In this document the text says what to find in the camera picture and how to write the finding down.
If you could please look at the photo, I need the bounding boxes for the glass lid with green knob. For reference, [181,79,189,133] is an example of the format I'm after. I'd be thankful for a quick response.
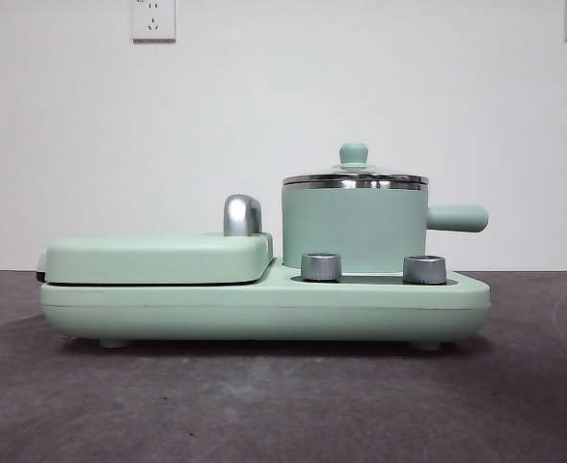
[282,142,430,187]

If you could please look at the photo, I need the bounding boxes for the mint green steamer pot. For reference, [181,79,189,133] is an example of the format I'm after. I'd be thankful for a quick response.
[281,181,490,270]

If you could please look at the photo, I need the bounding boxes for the mint green hinged griddle lid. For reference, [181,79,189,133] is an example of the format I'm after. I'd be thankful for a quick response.
[36,231,274,286]

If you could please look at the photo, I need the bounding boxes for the silver control knob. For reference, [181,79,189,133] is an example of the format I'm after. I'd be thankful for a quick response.
[300,252,341,281]
[402,254,447,285]

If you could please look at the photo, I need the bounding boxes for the mint green breakfast machine base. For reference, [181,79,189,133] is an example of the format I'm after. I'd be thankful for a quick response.
[40,258,493,350]

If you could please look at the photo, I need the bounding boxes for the chrome griddle lid handle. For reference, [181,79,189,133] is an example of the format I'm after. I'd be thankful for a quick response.
[223,193,264,237]

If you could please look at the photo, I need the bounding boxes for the white wall socket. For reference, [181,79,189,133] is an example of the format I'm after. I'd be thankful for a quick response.
[131,0,177,43]

